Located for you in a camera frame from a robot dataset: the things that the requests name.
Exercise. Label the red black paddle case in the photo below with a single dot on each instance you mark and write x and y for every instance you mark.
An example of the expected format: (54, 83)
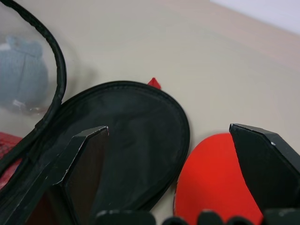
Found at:
(140, 131)

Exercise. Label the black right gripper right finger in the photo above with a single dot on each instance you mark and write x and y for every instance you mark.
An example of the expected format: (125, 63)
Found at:
(269, 168)

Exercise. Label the red table tennis paddle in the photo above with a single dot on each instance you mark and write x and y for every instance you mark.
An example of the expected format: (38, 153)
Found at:
(211, 168)

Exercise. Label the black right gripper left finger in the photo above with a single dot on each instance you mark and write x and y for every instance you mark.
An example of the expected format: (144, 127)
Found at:
(79, 164)

